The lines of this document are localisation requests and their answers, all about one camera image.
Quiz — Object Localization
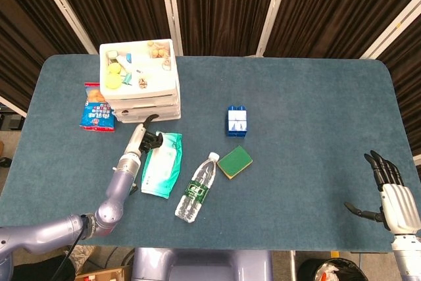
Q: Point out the brown round cookies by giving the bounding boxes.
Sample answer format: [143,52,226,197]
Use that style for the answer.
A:
[147,40,169,59]

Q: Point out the green yellow scrub sponge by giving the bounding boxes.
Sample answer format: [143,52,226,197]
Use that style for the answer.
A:
[216,145,254,181]

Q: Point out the blue red snack bag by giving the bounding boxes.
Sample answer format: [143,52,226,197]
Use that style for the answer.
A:
[79,82,116,133]

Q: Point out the white partition post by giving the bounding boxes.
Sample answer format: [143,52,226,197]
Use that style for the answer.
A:
[359,0,421,61]
[255,0,294,58]
[31,0,98,55]
[0,95,28,118]
[157,0,184,57]

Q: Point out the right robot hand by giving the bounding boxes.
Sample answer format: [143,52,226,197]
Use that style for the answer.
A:
[343,149,421,236]

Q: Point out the black trash bin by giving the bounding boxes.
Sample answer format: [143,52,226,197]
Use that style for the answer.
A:
[297,257,370,281]

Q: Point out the white plastic drawer organizer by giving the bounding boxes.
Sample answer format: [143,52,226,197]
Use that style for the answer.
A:
[99,38,182,124]

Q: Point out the large yellow round pad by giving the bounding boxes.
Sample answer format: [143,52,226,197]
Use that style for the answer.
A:
[104,73,123,89]

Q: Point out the clear water bottle green label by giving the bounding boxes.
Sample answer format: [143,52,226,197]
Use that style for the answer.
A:
[174,151,220,224]

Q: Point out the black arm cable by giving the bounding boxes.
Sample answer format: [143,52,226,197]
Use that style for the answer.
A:
[57,214,97,281]

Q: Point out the lavender robot torso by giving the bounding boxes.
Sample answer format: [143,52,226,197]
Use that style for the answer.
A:
[131,247,274,281]

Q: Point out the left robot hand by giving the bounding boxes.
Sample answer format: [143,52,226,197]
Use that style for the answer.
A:
[124,114,164,157]

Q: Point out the green wet wipes pack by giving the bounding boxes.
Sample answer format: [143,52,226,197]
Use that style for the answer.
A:
[140,131,183,199]

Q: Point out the brown cardboard box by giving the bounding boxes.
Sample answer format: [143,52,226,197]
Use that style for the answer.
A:
[75,265,132,281]

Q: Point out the blue plastic building block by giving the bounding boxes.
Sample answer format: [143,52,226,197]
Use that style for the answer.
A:
[226,105,249,138]

